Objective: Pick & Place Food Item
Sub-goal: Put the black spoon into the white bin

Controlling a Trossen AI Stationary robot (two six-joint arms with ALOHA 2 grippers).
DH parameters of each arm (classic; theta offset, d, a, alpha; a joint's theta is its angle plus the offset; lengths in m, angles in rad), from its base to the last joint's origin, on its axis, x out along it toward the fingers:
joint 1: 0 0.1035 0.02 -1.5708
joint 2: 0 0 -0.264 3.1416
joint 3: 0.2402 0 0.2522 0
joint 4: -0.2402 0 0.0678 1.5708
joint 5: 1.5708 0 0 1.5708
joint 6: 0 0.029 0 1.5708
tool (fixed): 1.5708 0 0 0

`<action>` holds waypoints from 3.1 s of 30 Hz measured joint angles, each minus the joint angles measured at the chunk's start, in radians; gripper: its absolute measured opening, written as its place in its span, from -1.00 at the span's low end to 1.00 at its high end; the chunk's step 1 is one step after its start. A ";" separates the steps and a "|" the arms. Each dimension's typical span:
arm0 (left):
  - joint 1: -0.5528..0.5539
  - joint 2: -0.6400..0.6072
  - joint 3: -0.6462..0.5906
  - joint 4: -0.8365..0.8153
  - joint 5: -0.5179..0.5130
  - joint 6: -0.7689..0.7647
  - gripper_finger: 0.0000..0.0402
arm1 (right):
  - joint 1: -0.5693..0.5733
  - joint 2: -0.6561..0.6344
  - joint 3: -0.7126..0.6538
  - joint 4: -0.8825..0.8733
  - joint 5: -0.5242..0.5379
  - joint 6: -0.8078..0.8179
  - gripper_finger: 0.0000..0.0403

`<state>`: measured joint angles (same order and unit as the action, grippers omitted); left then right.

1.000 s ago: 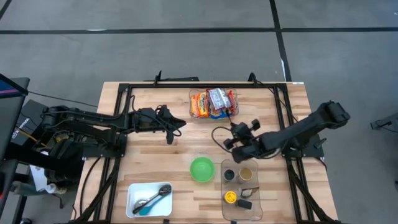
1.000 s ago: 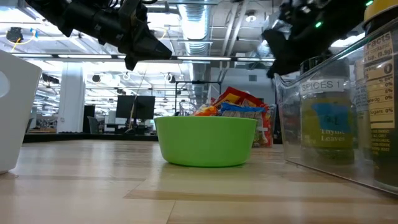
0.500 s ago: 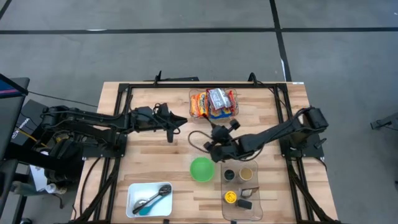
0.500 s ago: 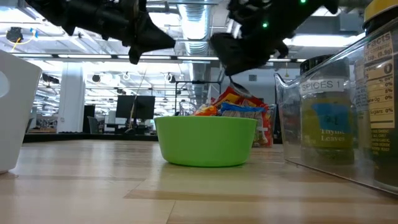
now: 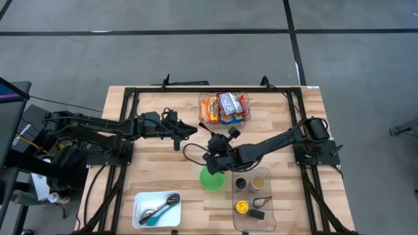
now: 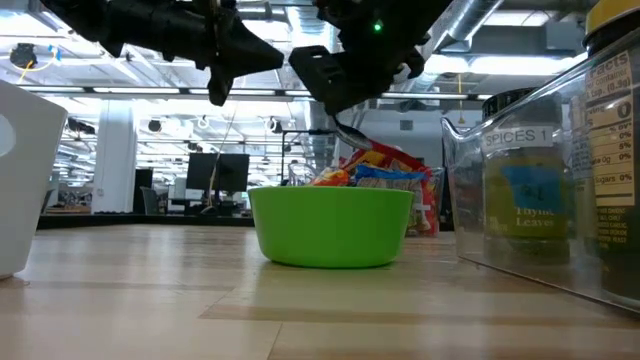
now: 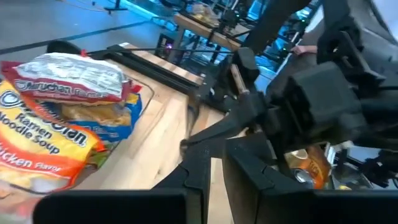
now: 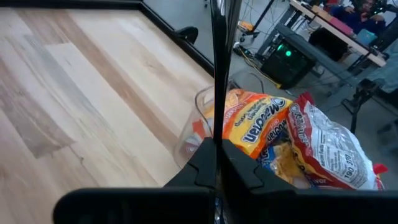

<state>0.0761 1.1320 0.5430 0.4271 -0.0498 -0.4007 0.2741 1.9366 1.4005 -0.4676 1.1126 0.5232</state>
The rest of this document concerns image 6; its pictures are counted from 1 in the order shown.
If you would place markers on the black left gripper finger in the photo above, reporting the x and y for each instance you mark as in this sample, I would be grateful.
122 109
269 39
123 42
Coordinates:
220 87
245 52

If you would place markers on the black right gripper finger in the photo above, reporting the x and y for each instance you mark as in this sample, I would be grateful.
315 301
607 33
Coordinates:
330 85
411 62

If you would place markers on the dark metal spoon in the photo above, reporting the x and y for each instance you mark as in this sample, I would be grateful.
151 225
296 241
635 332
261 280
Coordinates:
352 136

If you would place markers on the blue noodle packet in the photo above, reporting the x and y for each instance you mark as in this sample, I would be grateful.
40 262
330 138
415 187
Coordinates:
390 175

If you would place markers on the black lid spice jar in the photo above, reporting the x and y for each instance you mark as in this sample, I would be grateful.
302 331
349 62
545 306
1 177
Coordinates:
525 200

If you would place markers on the yellow lid seasoning jar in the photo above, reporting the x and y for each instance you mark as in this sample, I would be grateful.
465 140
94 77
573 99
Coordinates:
612 150

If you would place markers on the ceiling light strip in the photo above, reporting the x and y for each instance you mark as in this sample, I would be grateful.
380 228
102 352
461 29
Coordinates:
150 90

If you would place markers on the black computer monitor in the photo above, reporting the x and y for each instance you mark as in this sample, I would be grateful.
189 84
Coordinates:
220 170

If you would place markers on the black metal rack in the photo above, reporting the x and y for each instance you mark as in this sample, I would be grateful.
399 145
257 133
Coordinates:
283 155

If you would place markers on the short clear plastic bin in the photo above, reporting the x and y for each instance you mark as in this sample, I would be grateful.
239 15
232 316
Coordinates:
300 175

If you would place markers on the white square pillar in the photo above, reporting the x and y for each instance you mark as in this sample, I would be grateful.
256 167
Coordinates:
115 160

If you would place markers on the dark office chair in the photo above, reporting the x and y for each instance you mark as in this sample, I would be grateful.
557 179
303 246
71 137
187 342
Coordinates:
150 200

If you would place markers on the green plastic bowl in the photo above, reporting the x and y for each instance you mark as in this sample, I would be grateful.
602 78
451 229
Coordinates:
330 225

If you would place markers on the long clear plastic bin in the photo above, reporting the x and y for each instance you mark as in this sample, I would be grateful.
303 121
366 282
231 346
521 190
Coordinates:
465 200

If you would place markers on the white plastic bin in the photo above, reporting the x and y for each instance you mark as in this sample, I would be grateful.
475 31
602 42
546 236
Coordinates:
30 200

